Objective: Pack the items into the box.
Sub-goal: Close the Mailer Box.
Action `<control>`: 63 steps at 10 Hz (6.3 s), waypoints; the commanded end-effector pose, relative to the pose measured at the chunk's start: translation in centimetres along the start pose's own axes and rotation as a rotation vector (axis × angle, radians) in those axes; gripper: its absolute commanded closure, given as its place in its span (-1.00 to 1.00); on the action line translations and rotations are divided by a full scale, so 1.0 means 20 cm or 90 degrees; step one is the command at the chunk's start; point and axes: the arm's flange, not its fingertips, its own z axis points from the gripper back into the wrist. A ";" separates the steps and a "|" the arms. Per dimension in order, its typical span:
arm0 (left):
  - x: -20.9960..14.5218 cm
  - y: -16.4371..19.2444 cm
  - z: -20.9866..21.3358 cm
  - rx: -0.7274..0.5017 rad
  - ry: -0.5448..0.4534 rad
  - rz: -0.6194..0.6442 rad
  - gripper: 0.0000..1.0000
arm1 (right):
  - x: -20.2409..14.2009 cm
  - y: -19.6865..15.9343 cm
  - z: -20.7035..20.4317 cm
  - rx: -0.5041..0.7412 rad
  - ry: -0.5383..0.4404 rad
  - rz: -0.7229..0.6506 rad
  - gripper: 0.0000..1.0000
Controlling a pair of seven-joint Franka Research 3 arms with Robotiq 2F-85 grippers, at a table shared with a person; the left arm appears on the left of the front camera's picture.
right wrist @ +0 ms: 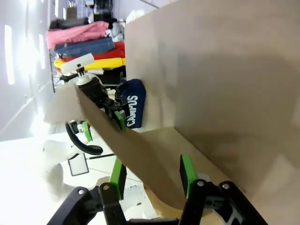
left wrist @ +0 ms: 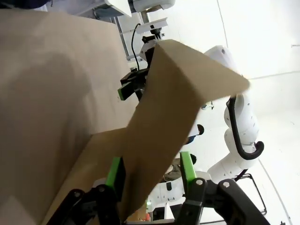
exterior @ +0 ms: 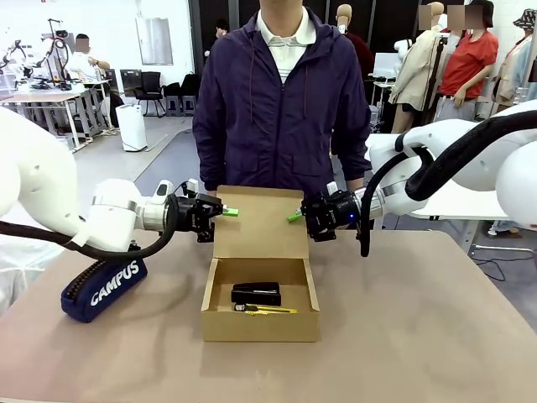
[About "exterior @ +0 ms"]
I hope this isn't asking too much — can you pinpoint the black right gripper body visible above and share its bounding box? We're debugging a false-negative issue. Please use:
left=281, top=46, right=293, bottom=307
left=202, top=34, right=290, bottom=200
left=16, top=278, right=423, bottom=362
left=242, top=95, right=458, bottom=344
left=328, top=191, right=360, bottom=230

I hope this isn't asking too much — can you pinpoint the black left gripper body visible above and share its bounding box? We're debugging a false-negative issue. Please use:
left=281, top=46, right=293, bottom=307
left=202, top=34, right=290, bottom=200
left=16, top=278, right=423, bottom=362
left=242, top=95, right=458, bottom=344
left=175, top=193, right=203, bottom=233

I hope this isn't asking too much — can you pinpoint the black stapler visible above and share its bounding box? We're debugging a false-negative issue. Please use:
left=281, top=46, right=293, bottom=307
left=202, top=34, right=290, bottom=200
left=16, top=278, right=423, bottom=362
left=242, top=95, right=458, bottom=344
left=230, top=281, right=282, bottom=306

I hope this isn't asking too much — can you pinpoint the yellow black utility knife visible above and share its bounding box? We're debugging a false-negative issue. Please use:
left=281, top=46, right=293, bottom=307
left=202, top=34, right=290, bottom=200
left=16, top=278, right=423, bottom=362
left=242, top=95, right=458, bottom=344
left=232, top=302, right=298, bottom=317

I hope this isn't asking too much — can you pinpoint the brown cardboard box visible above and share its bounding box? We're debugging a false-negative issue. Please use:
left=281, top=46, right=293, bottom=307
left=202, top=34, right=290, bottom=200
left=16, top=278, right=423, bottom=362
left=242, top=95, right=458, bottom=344
left=200, top=186, right=321, bottom=343

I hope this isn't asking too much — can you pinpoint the person's left forearm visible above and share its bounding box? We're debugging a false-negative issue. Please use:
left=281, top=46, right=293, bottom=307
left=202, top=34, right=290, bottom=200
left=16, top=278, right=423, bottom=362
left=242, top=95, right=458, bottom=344
left=333, top=138, right=373, bottom=190

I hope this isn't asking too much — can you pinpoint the person's right forearm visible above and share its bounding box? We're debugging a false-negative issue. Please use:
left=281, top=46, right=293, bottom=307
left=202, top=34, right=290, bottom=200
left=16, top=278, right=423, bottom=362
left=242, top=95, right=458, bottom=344
left=196, top=138, right=228, bottom=193

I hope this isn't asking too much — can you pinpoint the person in purple jacket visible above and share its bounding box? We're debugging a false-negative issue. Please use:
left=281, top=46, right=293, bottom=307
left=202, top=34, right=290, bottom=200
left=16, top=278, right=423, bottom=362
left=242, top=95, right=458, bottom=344
left=192, top=0, right=373, bottom=196

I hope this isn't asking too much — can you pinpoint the white air purifier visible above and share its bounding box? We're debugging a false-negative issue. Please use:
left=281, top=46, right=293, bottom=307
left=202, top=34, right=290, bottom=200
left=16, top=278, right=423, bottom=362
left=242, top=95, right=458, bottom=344
left=115, top=103, right=148, bottom=153

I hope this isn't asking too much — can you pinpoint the navy CAMPUS pencil case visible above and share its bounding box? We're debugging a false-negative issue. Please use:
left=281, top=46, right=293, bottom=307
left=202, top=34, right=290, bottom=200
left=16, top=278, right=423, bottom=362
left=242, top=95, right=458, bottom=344
left=60, top=250, right=149, bottom=324

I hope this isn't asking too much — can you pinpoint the black office chair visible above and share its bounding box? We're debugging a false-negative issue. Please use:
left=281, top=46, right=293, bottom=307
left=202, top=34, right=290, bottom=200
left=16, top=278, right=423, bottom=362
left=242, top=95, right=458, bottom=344
left=133, top=71, right=165, bottom=118

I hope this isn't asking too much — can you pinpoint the mannequin in beige jacket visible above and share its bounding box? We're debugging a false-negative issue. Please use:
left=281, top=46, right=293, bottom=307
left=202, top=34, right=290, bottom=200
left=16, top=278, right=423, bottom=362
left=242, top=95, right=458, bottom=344
left=388, top=2, right=448, bottom=135

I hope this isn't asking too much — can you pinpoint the mannequin in dark red top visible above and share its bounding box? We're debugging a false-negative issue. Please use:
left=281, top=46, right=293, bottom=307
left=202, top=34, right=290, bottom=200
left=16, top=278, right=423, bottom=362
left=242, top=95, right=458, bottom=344
left=335, top=3, right=375, bottom=81

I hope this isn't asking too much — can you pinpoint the background person in black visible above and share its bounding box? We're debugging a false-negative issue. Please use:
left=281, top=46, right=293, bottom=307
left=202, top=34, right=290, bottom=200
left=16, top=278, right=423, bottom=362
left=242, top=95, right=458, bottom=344
left=204, top=18, right=230, bottom=58

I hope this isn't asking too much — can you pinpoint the white cloth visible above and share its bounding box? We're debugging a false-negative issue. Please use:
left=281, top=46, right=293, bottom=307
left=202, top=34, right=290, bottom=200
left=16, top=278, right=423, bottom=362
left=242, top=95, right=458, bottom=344
left=0, top=241, right=64, bottom=315

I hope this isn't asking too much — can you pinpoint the background person in white shirt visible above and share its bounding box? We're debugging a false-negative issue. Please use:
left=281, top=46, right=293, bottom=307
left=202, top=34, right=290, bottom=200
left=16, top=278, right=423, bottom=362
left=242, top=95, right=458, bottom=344
left=65, top=33, right=111, bottom=83

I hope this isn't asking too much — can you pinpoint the grey workbench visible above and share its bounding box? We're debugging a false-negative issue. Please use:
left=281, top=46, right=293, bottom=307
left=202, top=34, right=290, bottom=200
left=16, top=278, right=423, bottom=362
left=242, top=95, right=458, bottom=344
left=0, top=90, right=111, bottom=153

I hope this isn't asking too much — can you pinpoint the mannequin with bucket hat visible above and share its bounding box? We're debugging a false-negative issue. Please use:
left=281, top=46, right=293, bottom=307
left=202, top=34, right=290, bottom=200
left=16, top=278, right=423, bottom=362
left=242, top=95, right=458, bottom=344
left=493, top=10, right=537, bottom=108

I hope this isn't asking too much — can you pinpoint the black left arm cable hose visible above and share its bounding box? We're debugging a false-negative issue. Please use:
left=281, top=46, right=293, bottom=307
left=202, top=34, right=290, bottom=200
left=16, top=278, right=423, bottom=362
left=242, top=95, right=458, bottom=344
left=0, top=193, right=181, bottom=264

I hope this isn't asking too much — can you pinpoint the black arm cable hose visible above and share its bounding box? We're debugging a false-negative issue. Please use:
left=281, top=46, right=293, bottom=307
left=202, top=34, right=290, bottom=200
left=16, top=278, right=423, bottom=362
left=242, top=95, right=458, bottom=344
left=358, top=113, right=537, bottom=258
left=0, top=193, right=181, bottom=264

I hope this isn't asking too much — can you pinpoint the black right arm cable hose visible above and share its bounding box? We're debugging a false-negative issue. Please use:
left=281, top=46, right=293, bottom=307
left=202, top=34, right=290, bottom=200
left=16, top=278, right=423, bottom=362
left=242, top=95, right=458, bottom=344
left=358, top=113, right=537, bottom=258

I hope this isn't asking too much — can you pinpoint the black floor cable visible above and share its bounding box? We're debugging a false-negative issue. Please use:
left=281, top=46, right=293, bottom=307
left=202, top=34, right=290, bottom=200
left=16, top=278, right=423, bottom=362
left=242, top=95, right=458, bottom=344
left=472, top=246, right=509, bottom=283

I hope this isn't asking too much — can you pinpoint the black camera tripod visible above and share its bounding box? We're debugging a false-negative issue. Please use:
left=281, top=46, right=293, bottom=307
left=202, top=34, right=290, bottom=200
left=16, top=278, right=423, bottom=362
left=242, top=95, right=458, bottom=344
left=419, top=35, right=450, bottom=127

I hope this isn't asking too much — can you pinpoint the grey wall panel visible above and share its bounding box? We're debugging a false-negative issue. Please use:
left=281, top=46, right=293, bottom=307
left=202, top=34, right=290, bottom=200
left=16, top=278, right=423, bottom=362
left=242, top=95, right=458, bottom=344
left=134, top=16, right=174, bottom=66

